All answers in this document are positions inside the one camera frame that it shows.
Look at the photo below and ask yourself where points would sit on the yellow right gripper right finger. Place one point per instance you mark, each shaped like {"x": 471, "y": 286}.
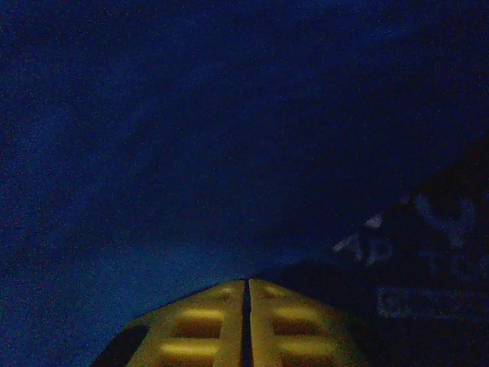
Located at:
{"x": 290, "y": 329}

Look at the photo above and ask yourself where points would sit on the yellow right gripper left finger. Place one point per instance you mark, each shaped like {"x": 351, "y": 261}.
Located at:
{"x": 206, "y": 329}

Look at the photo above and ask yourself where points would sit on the blue t-shirt with panda print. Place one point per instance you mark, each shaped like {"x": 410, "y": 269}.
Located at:
{"x": 191, "y": 114}

